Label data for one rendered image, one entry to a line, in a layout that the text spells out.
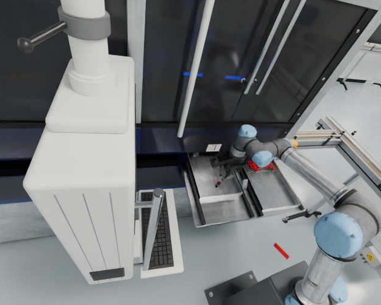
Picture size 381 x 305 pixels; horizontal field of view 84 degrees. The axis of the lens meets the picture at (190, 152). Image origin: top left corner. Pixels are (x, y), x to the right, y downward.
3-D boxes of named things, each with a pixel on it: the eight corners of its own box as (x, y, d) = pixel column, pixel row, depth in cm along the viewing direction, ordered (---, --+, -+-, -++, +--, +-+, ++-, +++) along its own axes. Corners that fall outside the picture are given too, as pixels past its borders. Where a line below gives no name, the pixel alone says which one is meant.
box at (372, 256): (359, 250, 164) (368, 246, 157) (363, 249, 165) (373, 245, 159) (371, 267, 156) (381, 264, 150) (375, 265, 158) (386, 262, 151)
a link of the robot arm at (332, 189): (404, 212, 66) (285, 129, 98) (389, 225, 61) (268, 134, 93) (379, 232, 73) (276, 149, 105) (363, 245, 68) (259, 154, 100)
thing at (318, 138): (268, 152, 160) (278, 137, 149) (259, 138, 170) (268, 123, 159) (335, 149, 181) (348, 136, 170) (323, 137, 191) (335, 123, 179)
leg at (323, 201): (299, 211, 225) (354, 167, 170) (306, 210, 227) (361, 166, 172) (304, 219, 219) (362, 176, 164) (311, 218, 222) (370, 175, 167)
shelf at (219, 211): (177, 156, 137) (178, 154, 135) (268, 152, 158) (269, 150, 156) (195, 228, 107) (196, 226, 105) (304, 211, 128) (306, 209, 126)
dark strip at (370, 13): (271, 146, 140) (367, 8, 83) (276, 146, 142) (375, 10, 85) (271, 147, 140) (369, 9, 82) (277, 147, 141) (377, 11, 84)
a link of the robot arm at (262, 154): (283, 152, 88) (266, 135, 94) (263, 158, 83) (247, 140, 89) (274, 164, 94) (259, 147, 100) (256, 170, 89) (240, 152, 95)
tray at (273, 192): (238, 164, 140) (240, 161, 137) (271, 163, 148) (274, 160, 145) (260, 212, 119) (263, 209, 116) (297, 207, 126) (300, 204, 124)
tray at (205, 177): (185, 154, 137) (186, 150, 134) (221, 152, 145) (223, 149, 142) (198, 200, 115) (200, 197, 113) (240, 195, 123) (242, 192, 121)
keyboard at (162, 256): (141, 193, 120) (141, 190, 118) (165, 192, 124) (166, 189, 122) (143, 271, 94) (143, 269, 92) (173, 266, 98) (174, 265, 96)
